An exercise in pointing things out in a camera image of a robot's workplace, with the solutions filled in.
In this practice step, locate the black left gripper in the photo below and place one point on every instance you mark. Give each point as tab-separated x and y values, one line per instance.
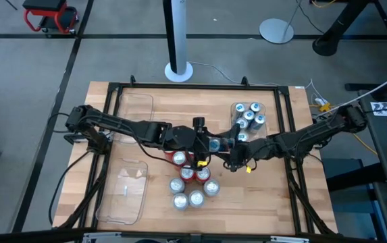
201	145

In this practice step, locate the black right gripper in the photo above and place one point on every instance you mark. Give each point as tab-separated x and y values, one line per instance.
245	152

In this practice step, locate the blue slim drink can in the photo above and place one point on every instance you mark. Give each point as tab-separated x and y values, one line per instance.
260	119
243	136
242	123
255	107
239	108
248	115
215	144

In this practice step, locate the clear plastic bin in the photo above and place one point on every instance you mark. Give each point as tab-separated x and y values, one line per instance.
234	116
135	108
122	195

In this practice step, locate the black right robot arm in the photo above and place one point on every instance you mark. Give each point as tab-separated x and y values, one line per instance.
301	136

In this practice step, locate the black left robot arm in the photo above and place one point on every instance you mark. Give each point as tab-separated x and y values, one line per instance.
146	130

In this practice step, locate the yellow plug connector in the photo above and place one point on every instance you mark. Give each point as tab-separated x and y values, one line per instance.
325	107

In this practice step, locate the grey round-base stand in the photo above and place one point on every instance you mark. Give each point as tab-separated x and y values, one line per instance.
276	32

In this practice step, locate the black horizontal beam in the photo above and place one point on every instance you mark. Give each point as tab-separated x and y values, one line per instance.
27	236

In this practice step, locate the red black rolling stool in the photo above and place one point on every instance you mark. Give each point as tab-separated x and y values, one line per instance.
44	5

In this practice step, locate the black metal table frame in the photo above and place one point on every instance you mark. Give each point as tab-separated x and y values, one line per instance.
196	86

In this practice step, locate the silver metal bracket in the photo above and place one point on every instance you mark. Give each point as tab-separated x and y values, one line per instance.
102	238
289	239

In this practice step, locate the black desk leg frame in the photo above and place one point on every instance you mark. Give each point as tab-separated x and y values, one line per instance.
336	32

